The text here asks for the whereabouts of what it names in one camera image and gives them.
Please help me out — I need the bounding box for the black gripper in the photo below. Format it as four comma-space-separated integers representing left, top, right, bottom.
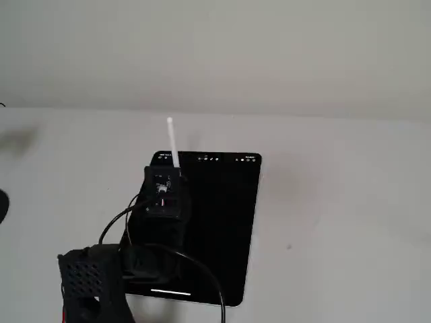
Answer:
121, 178, 193, 282

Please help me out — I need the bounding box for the white stylus pencil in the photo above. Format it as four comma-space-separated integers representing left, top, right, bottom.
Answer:
166, 116, 181, 169

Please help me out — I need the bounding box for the black screen silver tablet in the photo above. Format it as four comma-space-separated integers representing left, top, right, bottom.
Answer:
119, 150, 263, 308

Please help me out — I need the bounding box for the black round object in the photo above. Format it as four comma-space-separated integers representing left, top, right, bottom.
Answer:
0, 188, 10, 225

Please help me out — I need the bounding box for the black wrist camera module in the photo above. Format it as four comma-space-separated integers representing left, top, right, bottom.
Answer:
143, 166, 187, 218

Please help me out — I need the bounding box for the thick black cable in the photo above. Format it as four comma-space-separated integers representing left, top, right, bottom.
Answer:
134, 242, 227, 323

